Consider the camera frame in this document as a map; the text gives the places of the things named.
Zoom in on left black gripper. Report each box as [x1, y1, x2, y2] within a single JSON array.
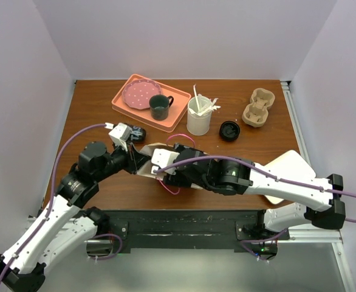
[[94, 139, 151, 182]]

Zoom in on cream and pink paper bag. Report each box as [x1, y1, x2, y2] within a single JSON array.
[[135, 133, 212, 195]]

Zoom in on black plastic cup stack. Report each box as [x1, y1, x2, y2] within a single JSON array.
[[129, 125, 146, 143]]

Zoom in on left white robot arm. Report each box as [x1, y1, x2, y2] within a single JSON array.
[[0, 142, 151, 291]]

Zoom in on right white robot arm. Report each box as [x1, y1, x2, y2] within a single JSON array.
[[152, 147, 346, 239]]

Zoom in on white cylindrical container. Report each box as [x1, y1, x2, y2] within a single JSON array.
[[187, 97, 212, 136]]

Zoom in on dark green mug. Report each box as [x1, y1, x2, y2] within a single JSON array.
[[149, 94, 174, 120]]

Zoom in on pink polka dot plate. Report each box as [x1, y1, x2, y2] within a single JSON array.
[[122, 78, 162, 110]]

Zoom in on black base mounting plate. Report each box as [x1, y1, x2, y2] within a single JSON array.
[[74, 209, 288, 255]]

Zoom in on pink plastic tray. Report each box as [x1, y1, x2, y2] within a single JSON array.
[[111, 74, 191, 133]]

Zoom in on white wrapped straw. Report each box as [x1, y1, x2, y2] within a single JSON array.
[[193, 84, 202, 116]]

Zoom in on brown cardboard cup carrier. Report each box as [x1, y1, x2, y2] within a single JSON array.
[[242, 88, 275, 128]]

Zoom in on white square plate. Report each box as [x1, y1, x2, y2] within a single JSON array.
[[261, 149, 317, 205]]

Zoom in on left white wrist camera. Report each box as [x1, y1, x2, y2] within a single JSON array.
[[104, 122, 132, 152]]

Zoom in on aluminium frame rail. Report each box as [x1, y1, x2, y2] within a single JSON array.
[[280, 81, 304, 153]]

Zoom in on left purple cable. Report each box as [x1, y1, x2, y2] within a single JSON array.
[[0, 122, 114, 292]]

